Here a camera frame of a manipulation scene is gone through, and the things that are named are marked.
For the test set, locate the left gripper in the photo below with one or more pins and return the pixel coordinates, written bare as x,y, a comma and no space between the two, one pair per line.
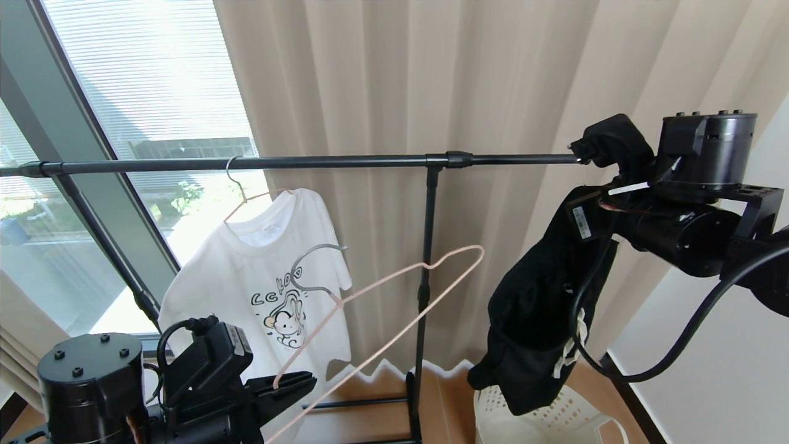
209,425

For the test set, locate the white garment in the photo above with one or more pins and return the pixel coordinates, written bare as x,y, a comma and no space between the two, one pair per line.
259,265

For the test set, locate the white laundry basket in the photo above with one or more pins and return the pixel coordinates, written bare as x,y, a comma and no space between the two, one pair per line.
555,425

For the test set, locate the black garment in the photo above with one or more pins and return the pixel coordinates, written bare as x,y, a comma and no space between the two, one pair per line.
536,308

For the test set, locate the window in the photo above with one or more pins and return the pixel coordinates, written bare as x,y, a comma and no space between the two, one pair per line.
154,74

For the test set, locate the black clothes rack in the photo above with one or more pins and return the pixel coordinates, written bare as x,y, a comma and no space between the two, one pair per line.
308,162

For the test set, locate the pink clothes hanger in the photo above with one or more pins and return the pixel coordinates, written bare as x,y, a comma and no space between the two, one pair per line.
394,275
237,185

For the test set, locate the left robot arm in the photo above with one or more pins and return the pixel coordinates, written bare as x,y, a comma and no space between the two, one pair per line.
80,394

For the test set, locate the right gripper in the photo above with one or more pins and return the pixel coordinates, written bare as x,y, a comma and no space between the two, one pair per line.
678,240

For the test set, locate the beige curtain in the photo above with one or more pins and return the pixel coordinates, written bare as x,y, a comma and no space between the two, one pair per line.
18,333
400,74

